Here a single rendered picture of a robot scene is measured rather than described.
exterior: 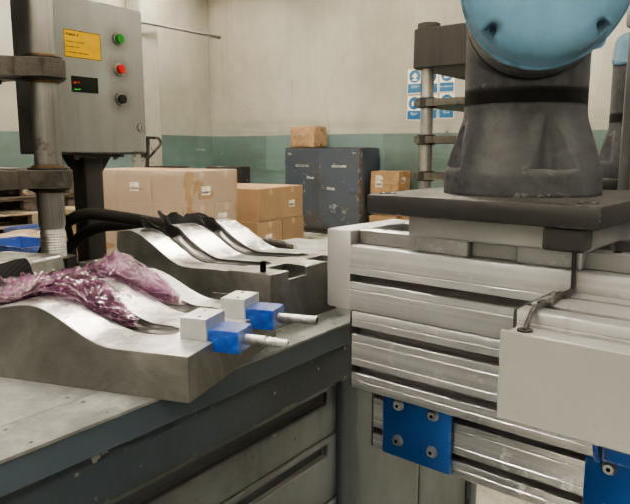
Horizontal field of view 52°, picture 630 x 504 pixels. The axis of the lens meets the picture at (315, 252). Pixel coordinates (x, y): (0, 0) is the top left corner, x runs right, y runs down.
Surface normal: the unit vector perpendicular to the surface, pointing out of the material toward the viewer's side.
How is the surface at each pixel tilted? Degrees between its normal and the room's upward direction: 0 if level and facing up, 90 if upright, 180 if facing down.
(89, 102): 90
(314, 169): 90
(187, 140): 90
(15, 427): 0
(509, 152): 72
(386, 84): 90
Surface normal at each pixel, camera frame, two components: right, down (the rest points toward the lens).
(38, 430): 0.00, -0.99
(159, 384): -0.32, 0.15
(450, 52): -0.59, 0.12
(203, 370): 0.95, 0.05
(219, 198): 0.83, -0.07
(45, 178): 0.29, 0.15
